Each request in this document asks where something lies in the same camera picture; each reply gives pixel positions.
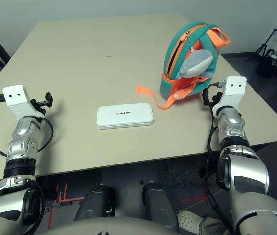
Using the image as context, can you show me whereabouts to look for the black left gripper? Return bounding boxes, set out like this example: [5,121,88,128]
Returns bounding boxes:
[30,92,53,115]

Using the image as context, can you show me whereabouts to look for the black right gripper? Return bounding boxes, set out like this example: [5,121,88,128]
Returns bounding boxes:
[202,88,224,107]

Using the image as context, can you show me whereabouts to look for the teal and orange backpack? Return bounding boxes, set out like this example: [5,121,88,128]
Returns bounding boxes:
[135,21,230,110]

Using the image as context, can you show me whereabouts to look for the white Unitree pencil case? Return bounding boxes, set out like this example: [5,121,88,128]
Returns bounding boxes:
[96,102,155,130]

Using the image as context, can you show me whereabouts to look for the black trash bin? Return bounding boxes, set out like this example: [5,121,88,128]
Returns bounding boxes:
[255,48,277,78]

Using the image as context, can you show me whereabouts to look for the black tripod stand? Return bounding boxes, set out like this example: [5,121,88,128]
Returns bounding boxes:
[246,23,277,63]

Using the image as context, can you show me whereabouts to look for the dark grey robot left leg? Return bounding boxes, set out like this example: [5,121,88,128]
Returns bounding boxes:
[74,184,116,221]

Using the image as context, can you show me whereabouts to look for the dark grey robot leg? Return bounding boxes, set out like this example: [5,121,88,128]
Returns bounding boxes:
[74,184,116,221]
[142,181,180,232]

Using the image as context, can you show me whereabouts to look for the dark grey robot right leg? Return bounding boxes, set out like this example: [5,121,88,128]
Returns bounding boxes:
[142,181,180,232]

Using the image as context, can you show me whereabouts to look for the white perforated bystander shoe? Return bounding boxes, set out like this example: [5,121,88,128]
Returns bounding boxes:
[176,210,205,233]

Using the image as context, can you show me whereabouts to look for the khaki bystander trouser leg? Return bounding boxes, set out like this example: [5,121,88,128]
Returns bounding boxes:
[198,216,230,235]

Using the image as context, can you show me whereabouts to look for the grey robot torso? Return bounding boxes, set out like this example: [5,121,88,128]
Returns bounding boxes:
[35,216,185,235]

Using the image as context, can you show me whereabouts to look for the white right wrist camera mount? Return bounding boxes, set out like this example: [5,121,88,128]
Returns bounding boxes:
[211,76,247,116]

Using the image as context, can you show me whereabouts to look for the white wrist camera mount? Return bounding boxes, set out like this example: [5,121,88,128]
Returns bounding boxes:
[2,84,45,120]
[211,76,247,116]

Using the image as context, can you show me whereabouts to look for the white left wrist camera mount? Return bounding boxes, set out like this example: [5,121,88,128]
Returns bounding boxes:
[2,84,45,120]

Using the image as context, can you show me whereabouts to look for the grey plush shark keychain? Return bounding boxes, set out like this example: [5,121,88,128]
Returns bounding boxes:
[176,50,214,79]

